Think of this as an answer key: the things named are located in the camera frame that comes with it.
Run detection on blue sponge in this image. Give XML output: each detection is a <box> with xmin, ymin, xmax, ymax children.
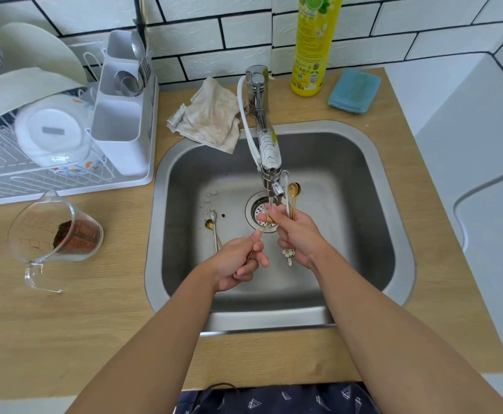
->
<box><xmin>327</xmin><ymin>68</ymin><xmax>382</xmax><ymax>115</ymax></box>

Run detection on navy patterned shorts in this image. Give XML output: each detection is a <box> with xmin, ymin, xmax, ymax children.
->
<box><xmin>173</xmin><ymin>381</ymin><xmax>382</xmax><ymax>414</ymax></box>

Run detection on thin black cord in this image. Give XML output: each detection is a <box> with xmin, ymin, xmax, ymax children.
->
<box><xmin>197</xmin><ymin>382</ymin><xmax>239</xmax><ymax>397</ymax></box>

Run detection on white dish rack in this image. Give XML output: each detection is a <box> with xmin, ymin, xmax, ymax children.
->
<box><xmin>0</xmin><ymin>40</ymin><xmax>159</xmax><ymax>208</ymax></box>

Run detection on person's right hand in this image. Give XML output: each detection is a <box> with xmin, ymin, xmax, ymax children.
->
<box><xmin>256</xmin><ymin>204</ymin><xmax>332</xmax><ymax>272</ymax></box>

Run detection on yellow dish soap bottle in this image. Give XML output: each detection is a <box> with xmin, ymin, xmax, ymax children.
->
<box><xmin>291</xmin><ymin>0</ymin><xmax>345</xmax><ymax>98</ymax></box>

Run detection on person's left hand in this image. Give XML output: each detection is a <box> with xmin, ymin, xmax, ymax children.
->
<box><xmin>204</xmin><ymin>230</ymin><xmax>269</xmax><ymax>293</ymax></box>

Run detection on chrome faucet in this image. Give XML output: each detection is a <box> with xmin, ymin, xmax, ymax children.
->
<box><xmin>245</xmin><ymin>65</ymin><xmax>286</xmax><ymax>208</ymax></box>

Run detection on long silver spoon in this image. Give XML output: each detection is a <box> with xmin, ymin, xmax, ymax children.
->
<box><xmin>280</xmin><ymin>170</ymin><xmax>295</xmax><ymax>267</ymax></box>

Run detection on brown coffee grounds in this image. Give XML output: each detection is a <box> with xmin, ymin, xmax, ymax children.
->
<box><xmin>52</xmin><ymin>219</ymin><xmax>101</xmax><ymax>255</ymax></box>

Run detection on steel ladle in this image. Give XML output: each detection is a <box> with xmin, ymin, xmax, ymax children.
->
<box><xmin>113</xmin><ymin>71</ymin><xmax>142</xmax><ymax>98</ymax></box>

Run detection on beige rag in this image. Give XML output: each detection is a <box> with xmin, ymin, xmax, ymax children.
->
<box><xmin>166</xmin><ymin>77</ymin><xmax>242</xmax><ymax>155</ymax></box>

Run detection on small silver spoon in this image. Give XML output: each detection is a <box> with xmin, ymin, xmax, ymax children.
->
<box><xmin>209</xmin><ymin>209</ymin><xmax>220</xmax><ymax>254</ymax></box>

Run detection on white faucet hose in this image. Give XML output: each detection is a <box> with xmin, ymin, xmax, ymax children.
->
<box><xmin>237</xmin><ymin>76</ymin><xmax>263</xmax><ymax>168</ymax></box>

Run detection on white cutlery holder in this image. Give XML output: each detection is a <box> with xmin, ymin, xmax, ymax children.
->
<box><xmin>89</xmin><ymin>29</ymin><xmax>155</xmax><ymax>177</ymax></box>

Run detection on steel sink drain strainer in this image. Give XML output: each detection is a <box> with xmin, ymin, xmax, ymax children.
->
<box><xmin>245</xmin><ymin>191</ymin><xmax>287</xmax><ymax>233</ymax></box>

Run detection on steel fork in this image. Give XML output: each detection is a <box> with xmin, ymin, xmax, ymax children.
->
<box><xmin>138</xmin><ymin>49</ymin><xmax>157</xmax><ymax>89</ymax></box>

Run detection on white plate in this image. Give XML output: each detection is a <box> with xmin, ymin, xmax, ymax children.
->
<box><xmin>0</xmin><ymin>22</ymin><xmax>89</xmax><ymax>85</ymax></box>

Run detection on grey wall cable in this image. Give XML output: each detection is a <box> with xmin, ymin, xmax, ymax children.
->
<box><xmin>453</xmin><ymin>161</ymin><xmax>503</xmax><ymax>253</ymax></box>

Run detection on person's right forearm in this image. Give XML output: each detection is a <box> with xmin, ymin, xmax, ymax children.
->
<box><xmin>314</xmin><ymin>250</ymin><xmax>503</xmax><ymax>414</ymax></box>

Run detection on clear measuring jug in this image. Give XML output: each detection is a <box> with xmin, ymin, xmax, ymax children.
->
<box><xmin>7</xmin><ymin>190</ymin><xmax>105</xmax><ymax>294</ymax></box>

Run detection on white floral print bowl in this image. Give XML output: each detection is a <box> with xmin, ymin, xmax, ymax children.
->
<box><xmin>14</xmin><ymin>94</ymin><xmax>97</xmax><ymax>168</ymax></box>

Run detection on stainless steel sink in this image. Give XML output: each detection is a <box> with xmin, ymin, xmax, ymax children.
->
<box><xmin>144</xmin><ymin>120</ymin><xmax>416</xmax><ymax>332</ymax></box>

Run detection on person's left forearm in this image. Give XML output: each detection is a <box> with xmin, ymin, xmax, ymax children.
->
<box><xmin>68</xmin><ymin>264</ymin><xmax>218</xmax><ymax>414</ymax></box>

